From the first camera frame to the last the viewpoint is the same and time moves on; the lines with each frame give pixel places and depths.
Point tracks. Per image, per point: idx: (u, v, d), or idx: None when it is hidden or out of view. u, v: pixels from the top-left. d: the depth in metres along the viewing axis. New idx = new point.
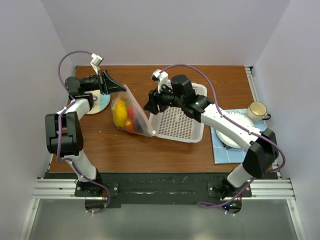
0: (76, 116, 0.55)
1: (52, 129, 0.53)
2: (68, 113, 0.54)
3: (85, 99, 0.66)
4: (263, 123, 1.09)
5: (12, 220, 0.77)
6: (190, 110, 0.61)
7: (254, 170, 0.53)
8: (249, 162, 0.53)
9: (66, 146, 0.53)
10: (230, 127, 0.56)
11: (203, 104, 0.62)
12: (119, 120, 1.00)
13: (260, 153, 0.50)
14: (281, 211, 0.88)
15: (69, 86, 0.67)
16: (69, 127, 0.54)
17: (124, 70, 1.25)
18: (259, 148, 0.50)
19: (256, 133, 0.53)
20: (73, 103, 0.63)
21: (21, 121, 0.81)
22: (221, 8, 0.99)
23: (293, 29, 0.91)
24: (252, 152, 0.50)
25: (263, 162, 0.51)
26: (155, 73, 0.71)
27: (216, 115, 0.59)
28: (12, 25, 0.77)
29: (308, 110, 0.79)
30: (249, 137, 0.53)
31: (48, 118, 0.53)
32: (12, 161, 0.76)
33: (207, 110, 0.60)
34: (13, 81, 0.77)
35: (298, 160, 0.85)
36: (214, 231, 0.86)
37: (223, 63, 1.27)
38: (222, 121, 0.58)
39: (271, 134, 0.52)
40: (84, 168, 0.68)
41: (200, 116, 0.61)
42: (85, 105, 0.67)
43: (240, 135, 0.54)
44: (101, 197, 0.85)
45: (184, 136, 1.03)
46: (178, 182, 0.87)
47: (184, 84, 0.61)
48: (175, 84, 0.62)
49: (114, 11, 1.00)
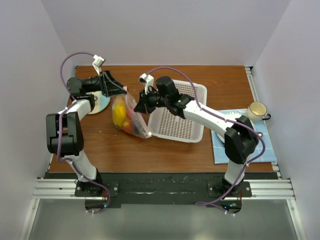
0: (76, 116, 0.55)
1: (53, 129, 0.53)
2: (69, 113, 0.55)
3: (86, 101, 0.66)
4: (263, 123, 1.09)
5: (12, 220, 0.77)
6: (174, 108, 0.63)
7: (235, 156, 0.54)
8: (229, 149, 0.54)
9: (66, 146, 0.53)
10: (208, 117, 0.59)
11: (186, 102, 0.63)
12: (119, 119, 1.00)
13: (237, 138, 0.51)
14: (281, 211, 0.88)
15: (71, 86, 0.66)
16: (70, 127, 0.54)
17: (124, 69, 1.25)
18: (235, 133, 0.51)
19: (231, 120, 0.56)
20: (74, 104, 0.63)
21: (21, 121, 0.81)
22: (221, 8, 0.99)
23: (294, 28, 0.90)
24: (227, 136, 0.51)
25: (242, 148, 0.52)
26: (143, 75, 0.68)
27: (196, 109, 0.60)
28: (12, 25, 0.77)
29: (309, 110, 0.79)
30: (225, 124, 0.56)
31: (49, 118, 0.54)
32: (12, 160, 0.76)
33: (189, 105, 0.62)
34: (13, 81, 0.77)
35: (299, 161, 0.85)
36: (214, 231, 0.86)
37: (223, 63, 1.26)
38: (201, 114, 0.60)
39: (247, 120, 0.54)
40: (84, 169, 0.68)
41: (183, 112, 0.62)
42: (86, 107, 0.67)
43: (217, 124, 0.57)
44: (101, 197, 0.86)
45: (184, 136, 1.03)
46: (178, 182, 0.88)
47: (167, 84, 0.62)
48: (158, 85, 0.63)
49: (114, 11, 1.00)
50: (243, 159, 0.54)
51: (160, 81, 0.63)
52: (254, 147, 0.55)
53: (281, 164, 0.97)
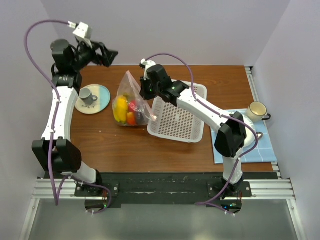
0: (68, 145, 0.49)
1: (45, 157, 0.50)
2: (59, 144, 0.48)
3: (72, 91, 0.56)
4: (263, 123, 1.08)
5: (12, 220, 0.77)
6: (166, 94, 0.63)
7: (224, 150, 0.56)
8: (219, 143, 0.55)
9: (64, 166, 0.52)
10: (203, 110, 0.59)
11: (180, 89, 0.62)
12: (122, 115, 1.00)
13: (230, 134, 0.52)
14: (281, 211, 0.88)
15: (57, 46, 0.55)
16: (63, 154, 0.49)
17: (124, 69, 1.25)
18: (229, 130, 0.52)
19: (226, 116, 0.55)
20: (59, 108, 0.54)
21: (20, 121, 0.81)
22: (221, 7, 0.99)
23: (294, 28, 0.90)
24: (222, 132, 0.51)
25: (232, 143, 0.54)
26: (142, 61, 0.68)
27: (191, 99, 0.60)
28: (12, 25, 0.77)
29: (309, 110, 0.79)
30: (220, 120, 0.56)
31: (35, 149, 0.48)
32: (12, 160, 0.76)
33: (183, 94, 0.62)
34: (13, 81, 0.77)
35: (299, 161, 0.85)
36: (214, 232, 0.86)
37: (223, 63, 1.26)
38: (196, 105, 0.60)
39: (241, 116, 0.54)
40: (84, 176, 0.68)
41: (176, 100, 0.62)
42: (73, 100, 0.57)
43: (212, 118, 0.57)
44: (101, 197, 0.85)
45: (184, 136, 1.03)
46: (178, 183, 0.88)
47: (158, 70, 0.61)
48: (149, 72, 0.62)
49: (114, 11, 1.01)
50: (231, 153, 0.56)
51: (151, 68, 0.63)
52: (242, 141, 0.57)
53: (281, 164, 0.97)
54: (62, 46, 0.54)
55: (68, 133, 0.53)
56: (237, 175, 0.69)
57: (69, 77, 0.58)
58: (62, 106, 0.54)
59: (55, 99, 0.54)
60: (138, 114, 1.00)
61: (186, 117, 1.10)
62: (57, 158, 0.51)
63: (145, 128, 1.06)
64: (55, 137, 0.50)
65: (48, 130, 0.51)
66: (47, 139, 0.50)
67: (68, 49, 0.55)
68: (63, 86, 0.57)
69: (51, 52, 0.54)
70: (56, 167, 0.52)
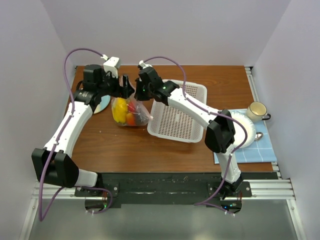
0: (66, 159, 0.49)
1: (40, 167, 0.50)
2: (57, 157, 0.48)
3: (87, 107, 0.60)
4: (263, 123, 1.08)
5: (12, 220, 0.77)
6: (157, 94, 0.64)
7: (214, 146, 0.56)
8: (209, 139, 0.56)
9: (56, 180, 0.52)
10: (192, 108, 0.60)
11: (171, 89, 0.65)
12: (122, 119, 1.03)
13: (218, 130, 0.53)
14: (281, 211, 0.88)
15: (90, 66, 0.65)
16: (58, 169, 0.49)
17: (125, 70, 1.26)
18: (217, 126, 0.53)
19: (215, 113, 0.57)
20: (69, 121, 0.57)
21: (21, 121, 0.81)
22: (221, 7, 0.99)
23: (294, 28, 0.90)
24: (210, 128, 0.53)
25: (221, 139, 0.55)
26: (140, 62, 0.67)
27: (181, 98, 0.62)
28: (12, 25, 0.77)
29: (309, 110, 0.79)
30: (209, 117, 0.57)
31: (34, 156, 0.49)
32: (12, 160, 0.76)
33: (174, 93, 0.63)
34: (13, 81, 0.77)
35: (299, 161, 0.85)
36: (214, 232, 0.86)
37: (223, 63, 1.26)
38: (186, 103, 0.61)
39: (228, 113, 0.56)
40: (84, 180, 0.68)
41: (167, 99, 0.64)
42: (86, 116, 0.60)
43: (201, 115, 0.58)
44: (101, 197, 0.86)
45: (184, 136, 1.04)
46: (178, 182, 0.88)
47: (149, 72, 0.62)
48: (140, 73, 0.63)
49: (114, 11, 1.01)
50: (221, 149, 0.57)
51: (142, 70, 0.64)
52: (231, 137, 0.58)
53: (281, 164, 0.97)
54: (94, 67, 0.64)
55: (70, 147, 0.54)
56: (233, 174, 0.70)
57: (88, 94, 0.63)
58: (74, 120, 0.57)
59: (69, 113, 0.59)
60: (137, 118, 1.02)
61: (186, 117, 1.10)
62: (52, 171, 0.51)
63: (145, 128, 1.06)
64: (56, 149, 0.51)
65: (52, 141, 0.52)
66: (49, 150, 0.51)
67: (98, 71, 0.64)
68: (80, 101, 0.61)
69: (84, 69, 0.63)
70: (48, 179, 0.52)
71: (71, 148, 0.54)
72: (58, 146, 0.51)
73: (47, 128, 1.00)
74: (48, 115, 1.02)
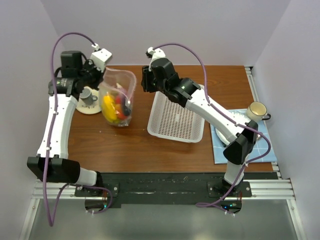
0: (64, 162, 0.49)
1: (40, 173, 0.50)
2: (55, 163, 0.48)
3: (70, 99, 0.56)
4: (263, 123, 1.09)
5: (12, 220, 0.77)
6: (174, 94, 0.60)
7: (235, 157, 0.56)
8: (232, 151, 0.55)
9: (60, 179, 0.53)
10: (216, 115, 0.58)
11: (189, 87, 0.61)
12: (111, 110, 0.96)
13: (245, 144, 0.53)
14: (281, 211, 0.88)
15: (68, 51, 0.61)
16: (58, 171, 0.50)
17: (124, 70, 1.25)
18: (244, 140, 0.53)
19: (242, 125, 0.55)
20: (55, 121, 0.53)
21: (20, 120, 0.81)
22: (221, 7, 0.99)
23: (294, 28, 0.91)
24: (237, 143, 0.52)
25: (244, 151, 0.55)
26: (149, 49, 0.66)
27: (203, 102, 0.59)
28: (12, 25, 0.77)
29: (309, 110, 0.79)
30: (235, 129, 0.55)
31: (29, 166, 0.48)
32: (12, 159, 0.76)
33: (195, 96, 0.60)
34: (13, 81, 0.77)
35: (298, 161, 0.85)
36: (214, 232, 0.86)
37: (223, 63, 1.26)
38: (208, 110, 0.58)
39: (255, 125, 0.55)
40: (84, 181, 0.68)
41: (185, 101, 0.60)
42: (71, 110, 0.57)
43: (227, 126, 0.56)
44: (101, 197, 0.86)
45: (184, 136, 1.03)
46: (178, 183, 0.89)
47: (165, 66, 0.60)
48: (156, 67, 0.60)
49: (114, 11, 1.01)
50: (241, 160, 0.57)
51: (158, 64, 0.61)
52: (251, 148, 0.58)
53: (281, 164, 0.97)
54: (73, 51, 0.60)
55: (65, 148, 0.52)
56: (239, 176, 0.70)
57: (68, 81, 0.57)
58: (59, 117, 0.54)
59: (52, 111, 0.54)
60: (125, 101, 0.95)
61: (186, 117, 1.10)
62: None
63: (145, 128, 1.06)
64: (51, 154, 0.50)
65: (44, 147, 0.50)
66: (43, 156, 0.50)
67: (77, 56, 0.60)
68: (61, 88, 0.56)
69: (61, 54, 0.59)
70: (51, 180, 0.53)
71: (65, 147, 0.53)
72: (53, 152, 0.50)
73: None
74: None
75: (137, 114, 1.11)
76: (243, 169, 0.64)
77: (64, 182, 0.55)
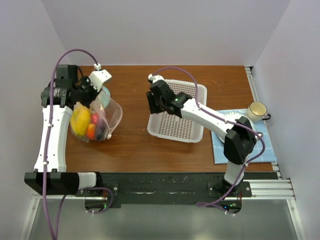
0: (63, 176, 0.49)
1: (39, 189, 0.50)
2: (54, 178, 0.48)
3: (65, 110, 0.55)
4: (263, 123, 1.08)
5: (12, 220, 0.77)
6: (170, 107, 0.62)
7: (234, 157, 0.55)
8: (230, 151, 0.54)
9: (56, 193, 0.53)
10: (206, 117, 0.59)
11: (183, 99, 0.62)
12: (83, 124, 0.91)
13: (237, 140, 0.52)
14: (281, 211, 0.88)
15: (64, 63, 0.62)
16: (56, 186, 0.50)
17: (124, 70, 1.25)
18: (235, 135, 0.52)
19: (232, 122, 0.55)
20: (50, 134, 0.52)
21: (20, 121, 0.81)
22: (221, 8, 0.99)
23: (294, 29, 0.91)
24: (229, 139, 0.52)
25: (241, 149, 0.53)
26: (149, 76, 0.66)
27: (194, 109, 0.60)
28: (12, 26, 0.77)
29: (309, 110, 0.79)
30: (226, 126, 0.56)
31: (26, 182, 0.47)
32: (12, 159, 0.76)
33: (186, 104, 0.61)
34: (13, 81, 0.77)
35: (298, 161, 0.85)
36: (214, 232, 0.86)
37: (223, 63, 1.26)
38: (200, 114, 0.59)
39: (247, 121, 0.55)
40: (85, 182, 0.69)
41: (180, 111, 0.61)
42: (66, 120, 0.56)
43: (218, 125, 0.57)
44: (101, 197, 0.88)
45: (184, 136, 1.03)
46: (178, 183, 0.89)
47: (160, 85, 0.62)
48: (151, 87, 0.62)
49: (114, 12, 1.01)
50: (242, 159, 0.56)
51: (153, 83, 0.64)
52: (252, 147, 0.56)
53: (281, 164, 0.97)
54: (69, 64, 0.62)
55: (62, 160, 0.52)
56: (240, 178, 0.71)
57: (62, 91, 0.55)
58: (55, 130, 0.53)
59: (47, 123, 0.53)
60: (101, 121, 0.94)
61: None
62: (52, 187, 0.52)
63: (145, 128, 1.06)
64: (49, 169, 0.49)
65: (41, 162, 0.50)
66: (41, 170, 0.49)
67: (73, 68, 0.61)
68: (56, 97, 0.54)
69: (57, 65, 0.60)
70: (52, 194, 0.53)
71: (63, 160, 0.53)
72: (51, 167, 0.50)
73: None
74: None
75: (136, 114, 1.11)
76: (243, 170, 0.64)
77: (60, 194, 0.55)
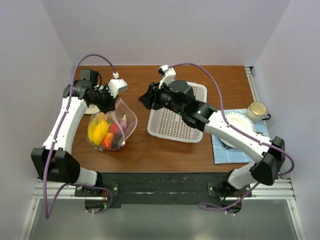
0: (67, 156, 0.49)
1: (41, 167, 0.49)
2: (58, 155, 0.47)
3: (82, 102, 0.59)
4: (263, 123, 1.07)
5: (12, 220, 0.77)
6: (192, 119, 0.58)
7: (265, 180, 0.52)
8: (262, 174, 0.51)
9: (59, 177, 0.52)
10: (237, 136, 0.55)
11: (206, 111, 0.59)
12: (102, 131, 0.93)
13: (274, 165, 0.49)
14: (281, 211, 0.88)
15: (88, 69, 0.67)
16: (60, 167, 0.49)
17: (125, 70, 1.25)
18: (273, 160, 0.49)
19: (267, 143, 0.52)
20: (64, 118, 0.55)
21: (20, 121, 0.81)
22: (221, 8, 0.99)
23: (294, 29, 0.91)
24: (266, 163, 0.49)
25: (275, 172, 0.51)
26: (163, 67, 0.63)
27: (222, 125, 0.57)
28: (12, 26, 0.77)
29: (309, 110, 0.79)
30: (261, 148, 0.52)
31: (33, 157, 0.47)
32: (12, 159, 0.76)
33: (212, 119, 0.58)
34: (12, 82, 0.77)
35: (298, 161, 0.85)
36: (214, 232, 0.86)
37: (223, 63, 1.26)
38: (229, 131, 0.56)
39: (281, 142, 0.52)
40: (84, 178, 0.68)
41: (203, 125, 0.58)
42: (81, 111, 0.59)
43: (251, 146, 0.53)
44: (101, 197, 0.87)
45: (184, 136, 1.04)
46: (178, 183, 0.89)
47: (185, 92, 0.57)
48: (177, 93, 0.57)
49: (113, 11, 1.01)
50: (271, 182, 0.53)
51: (178, 88, 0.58)
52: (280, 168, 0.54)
53: (281, 164, 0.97)
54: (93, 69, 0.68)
55: (69, 144, 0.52)
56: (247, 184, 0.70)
57: (81, 88, 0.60)
58: (69, 116, 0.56)
59: (63, 110, 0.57)
60: (119, 130, 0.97)
61: None
62: (54, 169, 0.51)
63: (145, 128, 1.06)
64: (55, 147, 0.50)
65: (50, 140, 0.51)
66: (48, 148, 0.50)
67: (95, 73, 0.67)
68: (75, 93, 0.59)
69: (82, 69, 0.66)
70: (51, 178, 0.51)
71: (70, 145, 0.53)
72: (57, 146, 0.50)
73: (47, 128, 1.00)
74: (48, 114, 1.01)
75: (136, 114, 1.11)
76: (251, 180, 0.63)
77: (62, 181, 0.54)
